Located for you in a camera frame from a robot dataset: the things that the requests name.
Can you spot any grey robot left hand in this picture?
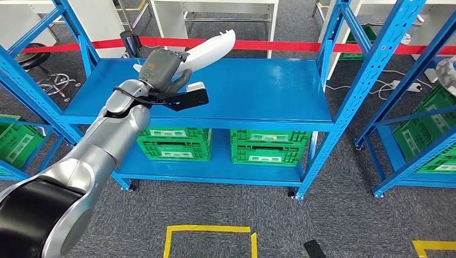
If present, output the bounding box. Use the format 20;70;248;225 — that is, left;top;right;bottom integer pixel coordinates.
138;47;194;95

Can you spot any white curved part orange writing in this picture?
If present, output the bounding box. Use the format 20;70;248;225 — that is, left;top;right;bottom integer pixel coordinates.
132;29;237;82

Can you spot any grey machined part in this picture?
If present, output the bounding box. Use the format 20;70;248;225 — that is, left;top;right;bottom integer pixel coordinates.
435;56;456;97

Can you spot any white panel table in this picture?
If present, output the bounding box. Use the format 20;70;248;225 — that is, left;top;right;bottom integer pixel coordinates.
149;0;280;60
318;0;456;81
0;0;126;60

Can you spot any black stool chrome base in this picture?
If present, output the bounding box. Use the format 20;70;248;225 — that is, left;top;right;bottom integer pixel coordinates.
16;42;82;103

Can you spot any red barrier belt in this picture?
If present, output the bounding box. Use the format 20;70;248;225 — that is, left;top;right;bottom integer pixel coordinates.
21;35;456;56

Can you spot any white power strip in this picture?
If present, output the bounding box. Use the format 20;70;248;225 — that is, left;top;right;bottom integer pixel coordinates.
391;80;423;94

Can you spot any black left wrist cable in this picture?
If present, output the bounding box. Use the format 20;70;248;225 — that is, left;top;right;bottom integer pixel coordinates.
112;86;168;106

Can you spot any black barrier post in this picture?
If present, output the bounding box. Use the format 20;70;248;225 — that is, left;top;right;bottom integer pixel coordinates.
120;30;143;59

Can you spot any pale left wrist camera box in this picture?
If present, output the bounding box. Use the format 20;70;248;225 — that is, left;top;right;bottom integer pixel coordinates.
185;81;207;93

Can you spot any black left wrist camera bracket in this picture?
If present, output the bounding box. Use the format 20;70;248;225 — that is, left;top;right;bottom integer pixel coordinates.
153;88;210;112

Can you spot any white power cable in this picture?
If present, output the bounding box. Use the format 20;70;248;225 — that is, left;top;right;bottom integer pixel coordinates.
326;69;396;101

